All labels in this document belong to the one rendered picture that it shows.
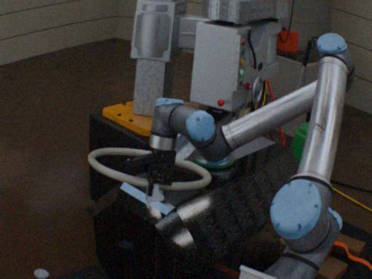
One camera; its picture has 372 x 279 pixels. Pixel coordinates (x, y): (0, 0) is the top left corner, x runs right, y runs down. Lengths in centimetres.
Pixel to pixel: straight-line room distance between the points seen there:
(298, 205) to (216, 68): 129
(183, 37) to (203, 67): 68
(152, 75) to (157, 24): 36
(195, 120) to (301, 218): 57
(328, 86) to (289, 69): 375
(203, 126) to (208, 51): 83
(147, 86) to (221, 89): 87
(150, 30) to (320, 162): 192
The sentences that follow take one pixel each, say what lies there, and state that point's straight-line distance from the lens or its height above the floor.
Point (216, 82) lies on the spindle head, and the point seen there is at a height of 123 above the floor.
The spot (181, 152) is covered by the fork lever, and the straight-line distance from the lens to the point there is 234.
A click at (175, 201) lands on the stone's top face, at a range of 227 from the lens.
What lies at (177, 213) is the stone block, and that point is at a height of 78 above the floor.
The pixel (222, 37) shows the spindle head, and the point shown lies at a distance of 241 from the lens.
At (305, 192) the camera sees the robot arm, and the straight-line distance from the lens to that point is 129.
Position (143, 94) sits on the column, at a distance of 327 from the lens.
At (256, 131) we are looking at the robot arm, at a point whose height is 128.
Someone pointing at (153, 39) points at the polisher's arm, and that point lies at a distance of 309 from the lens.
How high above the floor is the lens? 188
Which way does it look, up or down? 22 degrees down
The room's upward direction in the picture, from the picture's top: 5 degrees clockwise
